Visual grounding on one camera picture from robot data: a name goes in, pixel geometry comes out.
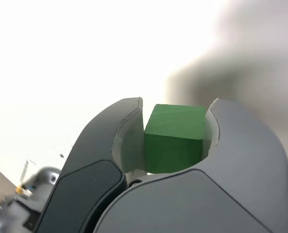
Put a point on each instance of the green cube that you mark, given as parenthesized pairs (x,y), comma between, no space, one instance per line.
(174,136)

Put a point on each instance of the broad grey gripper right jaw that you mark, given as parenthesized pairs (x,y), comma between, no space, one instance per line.
(219,194)

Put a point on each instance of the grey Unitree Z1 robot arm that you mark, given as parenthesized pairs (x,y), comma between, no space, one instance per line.
(45,178)

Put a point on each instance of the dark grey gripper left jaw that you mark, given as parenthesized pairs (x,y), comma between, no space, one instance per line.
(90,174)

